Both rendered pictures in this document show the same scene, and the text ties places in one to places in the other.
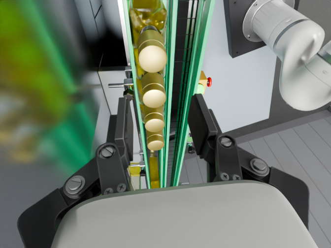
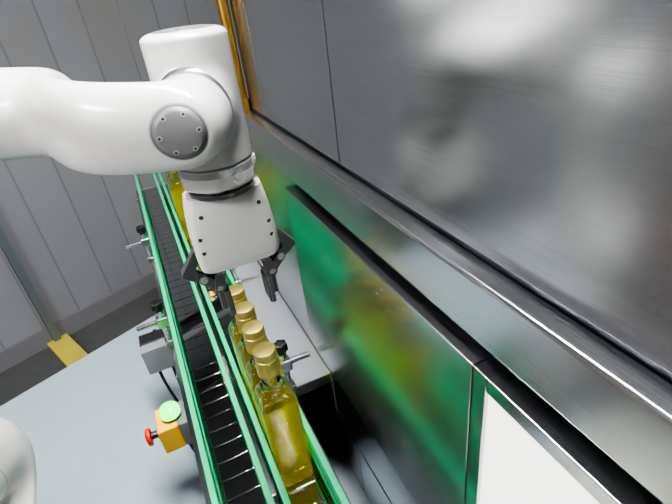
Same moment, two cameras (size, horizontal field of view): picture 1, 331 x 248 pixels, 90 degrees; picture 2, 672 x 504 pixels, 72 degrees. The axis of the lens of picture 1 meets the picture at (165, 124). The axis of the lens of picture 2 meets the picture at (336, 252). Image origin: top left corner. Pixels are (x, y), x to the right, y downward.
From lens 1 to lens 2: 0.50 m
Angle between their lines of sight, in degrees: 25
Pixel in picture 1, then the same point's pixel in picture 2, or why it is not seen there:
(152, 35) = (269, 369)
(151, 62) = (264, 347)
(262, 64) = not seen: outside the picture
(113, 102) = (301, 343)
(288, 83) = (26, 453)
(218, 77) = (112, 478)
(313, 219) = not seen: outside the picture
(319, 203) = not seen: outside the picture
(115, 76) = (307, 376)
